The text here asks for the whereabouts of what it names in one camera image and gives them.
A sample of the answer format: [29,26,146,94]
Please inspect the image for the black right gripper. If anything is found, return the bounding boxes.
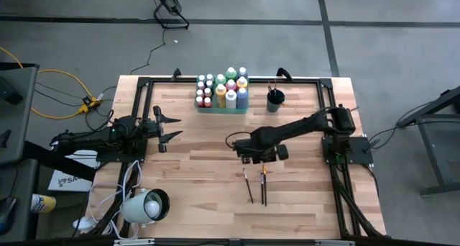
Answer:
[232,137,280,165]

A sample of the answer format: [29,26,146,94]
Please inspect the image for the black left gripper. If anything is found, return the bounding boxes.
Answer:
[145,105,184,154]

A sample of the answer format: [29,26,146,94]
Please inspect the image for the dark slate blue paint bottle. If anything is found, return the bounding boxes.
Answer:
[236,87,250,110]

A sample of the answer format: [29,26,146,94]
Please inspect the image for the large white paint bottle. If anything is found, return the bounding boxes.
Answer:
[224,89,238,110]

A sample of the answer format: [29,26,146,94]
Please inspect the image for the black paintbrush copper ferrule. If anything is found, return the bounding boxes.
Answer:
[262,164,268,207]

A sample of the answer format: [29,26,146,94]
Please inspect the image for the teal translucent plastic bin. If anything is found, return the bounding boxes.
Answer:
[194,73,250,115]

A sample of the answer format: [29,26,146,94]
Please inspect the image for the dark plastic cup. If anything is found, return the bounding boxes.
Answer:
[266,88,286,114]

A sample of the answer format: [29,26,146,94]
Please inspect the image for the white desk lamp black rim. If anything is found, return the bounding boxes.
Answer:
[121,187,171,225]

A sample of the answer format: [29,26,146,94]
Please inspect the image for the yellow black power connector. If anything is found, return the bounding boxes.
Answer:
[77,96,105,114]

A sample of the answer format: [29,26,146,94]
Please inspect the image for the white printed box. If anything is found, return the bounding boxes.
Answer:
[47,147,101,193]

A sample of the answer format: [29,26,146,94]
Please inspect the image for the yellow white can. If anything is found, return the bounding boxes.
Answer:
[29,193,58,214]

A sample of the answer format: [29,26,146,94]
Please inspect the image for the grey side desk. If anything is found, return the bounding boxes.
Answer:
[0,61,40,167]

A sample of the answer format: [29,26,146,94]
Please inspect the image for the black side table stand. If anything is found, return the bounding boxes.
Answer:
[397,84,460,198]

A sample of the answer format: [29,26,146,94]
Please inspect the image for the black computer mouse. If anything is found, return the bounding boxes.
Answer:
[0,196,18,237]

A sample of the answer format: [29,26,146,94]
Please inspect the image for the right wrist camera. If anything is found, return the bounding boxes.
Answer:
[275,143,290,161]

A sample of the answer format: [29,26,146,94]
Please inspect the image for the black fan cable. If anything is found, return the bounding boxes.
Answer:
[129,22,168,76]

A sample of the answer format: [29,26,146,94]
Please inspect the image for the black aluminium table frame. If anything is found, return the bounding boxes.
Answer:
[84,76,387,246]

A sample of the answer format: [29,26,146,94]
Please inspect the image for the yellow power cable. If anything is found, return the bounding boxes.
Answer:
[0,45,94,121]

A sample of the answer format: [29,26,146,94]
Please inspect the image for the white lamp cable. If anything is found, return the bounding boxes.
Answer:
[71,159,145,242]

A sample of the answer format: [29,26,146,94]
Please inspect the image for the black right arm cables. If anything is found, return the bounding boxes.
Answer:
[366,101,460,154]

